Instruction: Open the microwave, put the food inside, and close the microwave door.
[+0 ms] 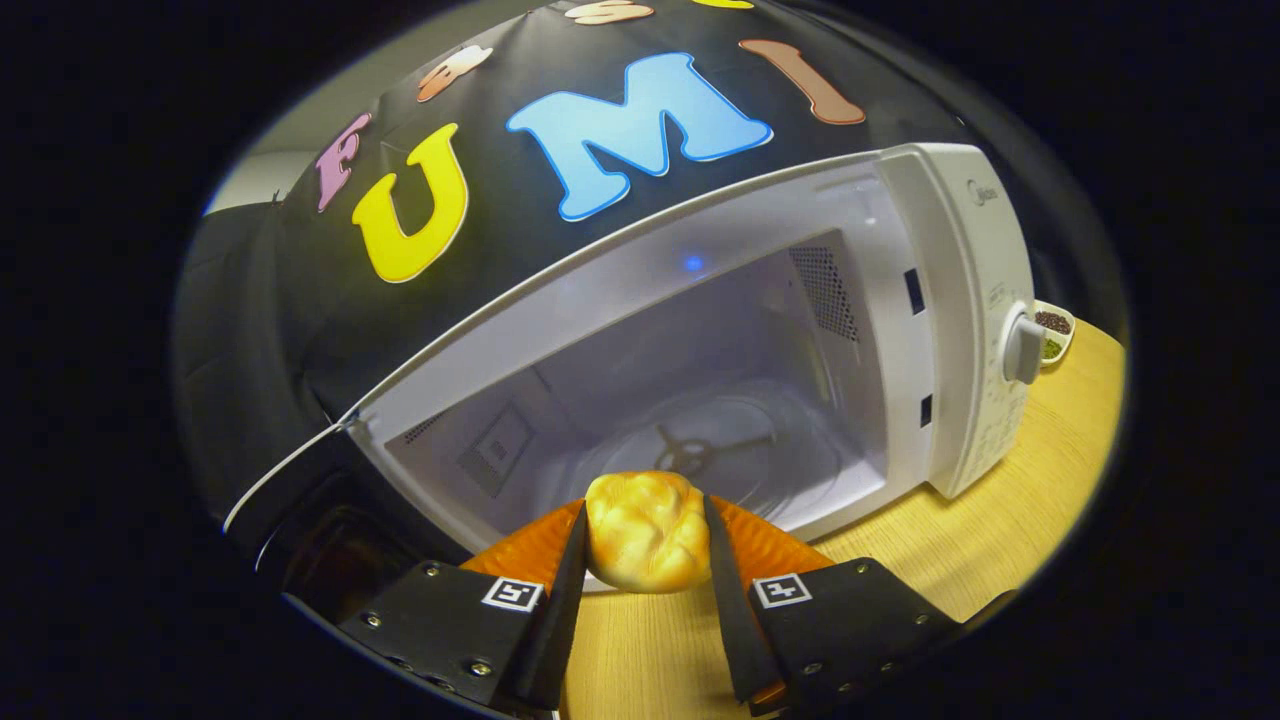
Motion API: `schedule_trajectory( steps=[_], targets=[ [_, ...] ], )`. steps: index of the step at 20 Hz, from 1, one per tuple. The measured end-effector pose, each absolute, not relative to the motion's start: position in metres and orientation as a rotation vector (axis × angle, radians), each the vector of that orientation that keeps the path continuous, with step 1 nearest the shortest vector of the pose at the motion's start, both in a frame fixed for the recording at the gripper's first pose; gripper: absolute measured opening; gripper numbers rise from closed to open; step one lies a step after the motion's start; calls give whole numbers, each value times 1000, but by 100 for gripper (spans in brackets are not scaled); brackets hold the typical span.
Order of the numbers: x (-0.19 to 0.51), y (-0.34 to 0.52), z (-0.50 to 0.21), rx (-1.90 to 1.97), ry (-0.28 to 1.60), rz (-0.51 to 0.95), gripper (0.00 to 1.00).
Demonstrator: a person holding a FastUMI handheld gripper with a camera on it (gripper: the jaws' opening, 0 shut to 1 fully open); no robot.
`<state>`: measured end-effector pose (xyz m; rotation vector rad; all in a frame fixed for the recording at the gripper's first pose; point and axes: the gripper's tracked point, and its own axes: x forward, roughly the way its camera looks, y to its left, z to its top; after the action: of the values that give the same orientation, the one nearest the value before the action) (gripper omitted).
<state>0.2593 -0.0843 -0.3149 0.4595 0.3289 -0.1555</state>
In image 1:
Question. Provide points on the white microwave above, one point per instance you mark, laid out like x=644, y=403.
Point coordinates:
x=900, y=350

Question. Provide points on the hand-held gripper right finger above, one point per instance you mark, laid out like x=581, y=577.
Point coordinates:
x=735, y=630

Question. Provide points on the golden bread roll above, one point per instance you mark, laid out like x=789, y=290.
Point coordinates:
x=645, y=530

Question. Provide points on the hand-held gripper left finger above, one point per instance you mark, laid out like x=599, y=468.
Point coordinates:
x=560, y=620

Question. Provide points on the white divided tray of beans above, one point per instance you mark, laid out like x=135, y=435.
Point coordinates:
x=1055, y=322

